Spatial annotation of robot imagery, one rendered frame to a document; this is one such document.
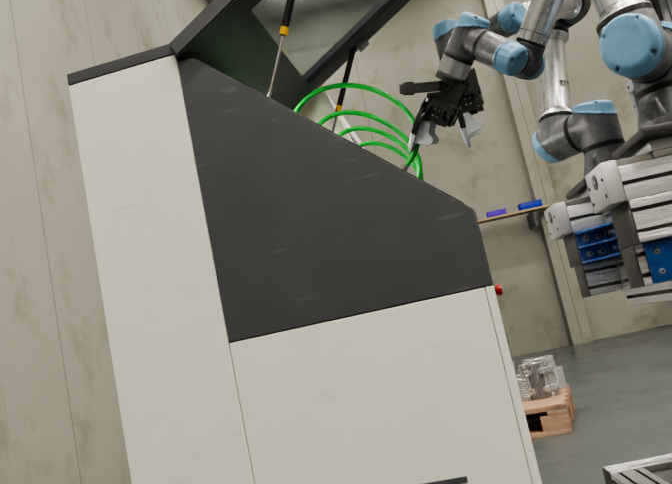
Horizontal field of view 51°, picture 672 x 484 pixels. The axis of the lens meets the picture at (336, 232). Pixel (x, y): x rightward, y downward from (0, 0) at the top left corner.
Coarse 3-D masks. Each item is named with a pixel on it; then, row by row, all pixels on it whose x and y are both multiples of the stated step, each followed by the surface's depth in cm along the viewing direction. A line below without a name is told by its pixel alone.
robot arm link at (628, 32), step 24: (600, 0) 148; (624, 0) 145; (600, 24) 147; (624, 24) 142; (648, 24) 139; (600, 48) 145; (624, 48) 142; (648, 48) 140; (624, 72) 144; (648, 72) 144
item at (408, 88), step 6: (402, 84) 179; (408, 84) 178; (414, 84) 178; (420, 84) 177; (426, 84) 176; (432, 84) 176; (438, 84) 175; (402, 90) 179; (408, 90) 179; (414, 90) 178; (420, 90) 177; (426, 90) 177; (432, 90) 176; (438, 90) 175
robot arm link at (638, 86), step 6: (666, 24) 153; (666, 30) 153; (666, 72) 150; (660, 78) 151; (666, 78) 151; (636, 84) 156; (642, 84) 155; (648, 84) 153; (654, 84) 152; (636, 90) 157
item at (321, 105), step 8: (320, 96) 231; (328, 96) 234; (312, 104) 231; (320, 104) 231; (328, 104) 230; (304, 112) 232; (312, 112) 231; (320, 112) 230; (328, 112) 230; (312, 120) 231; (328, 120) 230; (344, 120) 257; (328, 128) 229; (336, 128) 229; (344, 128) 232; (344, 136) 228
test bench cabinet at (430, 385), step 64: (384, 320) 149; (448, 320) 146; (256, 384) 153; (320, 384) 150; (384, 384) 147; (448, 384) 145; (512, 384) 142; (256, 448) 151; (320, 448) 148; (384, 448) 146; (448, 448) 143; (512, 448) 141
